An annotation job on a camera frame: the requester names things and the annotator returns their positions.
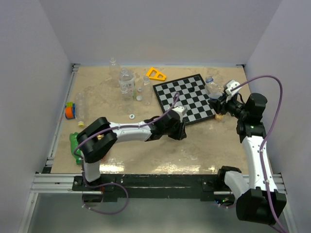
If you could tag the lying clear bottle yellow cap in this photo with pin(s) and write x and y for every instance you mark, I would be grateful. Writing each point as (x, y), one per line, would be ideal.
(80, 109)

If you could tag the labelled clear water bottle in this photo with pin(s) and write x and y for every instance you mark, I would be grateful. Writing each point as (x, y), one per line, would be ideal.
(127, 79)

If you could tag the black white chessboard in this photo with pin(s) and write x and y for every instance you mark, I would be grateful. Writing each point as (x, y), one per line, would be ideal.
(196, 101)

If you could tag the yellow triangular toy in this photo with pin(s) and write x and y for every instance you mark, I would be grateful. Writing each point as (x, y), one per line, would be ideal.
(156, 75)

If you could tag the small clear bottle front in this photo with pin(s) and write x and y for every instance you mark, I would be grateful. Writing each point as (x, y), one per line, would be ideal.
(127, 99)

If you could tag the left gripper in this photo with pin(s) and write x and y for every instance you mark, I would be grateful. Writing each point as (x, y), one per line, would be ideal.
(181, 133)

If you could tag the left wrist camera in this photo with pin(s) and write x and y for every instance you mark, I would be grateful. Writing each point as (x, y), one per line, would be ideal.
(181, 111)

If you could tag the coloured toy blocks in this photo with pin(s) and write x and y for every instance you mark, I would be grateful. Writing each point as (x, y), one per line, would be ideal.
(219, 117)

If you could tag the clear bottle near board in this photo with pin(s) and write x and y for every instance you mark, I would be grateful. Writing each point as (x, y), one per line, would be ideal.
(147, 90)

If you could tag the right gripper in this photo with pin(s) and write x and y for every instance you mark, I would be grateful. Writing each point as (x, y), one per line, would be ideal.
(217, 104)

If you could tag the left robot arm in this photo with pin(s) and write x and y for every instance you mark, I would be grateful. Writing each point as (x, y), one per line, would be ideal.
(98, 138)

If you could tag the green plastic bottle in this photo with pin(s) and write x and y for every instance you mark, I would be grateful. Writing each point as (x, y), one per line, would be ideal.
(73, 145)

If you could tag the orange blue toy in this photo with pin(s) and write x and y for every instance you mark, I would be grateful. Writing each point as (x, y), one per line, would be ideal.
(70, 110)

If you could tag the clear bottle back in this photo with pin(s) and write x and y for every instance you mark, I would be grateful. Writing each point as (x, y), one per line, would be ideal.
(114, 69)

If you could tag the blue label clear bottle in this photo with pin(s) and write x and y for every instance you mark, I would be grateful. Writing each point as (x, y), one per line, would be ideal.
(213, 90)

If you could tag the aluminium rail frame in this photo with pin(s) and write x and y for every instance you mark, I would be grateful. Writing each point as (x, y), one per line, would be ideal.
(45, 181)

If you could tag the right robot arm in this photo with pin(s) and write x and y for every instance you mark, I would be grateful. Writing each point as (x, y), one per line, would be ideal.
(257, 199)

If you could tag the black base frame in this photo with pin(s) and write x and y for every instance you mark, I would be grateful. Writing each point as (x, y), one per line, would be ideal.
(111, 187)

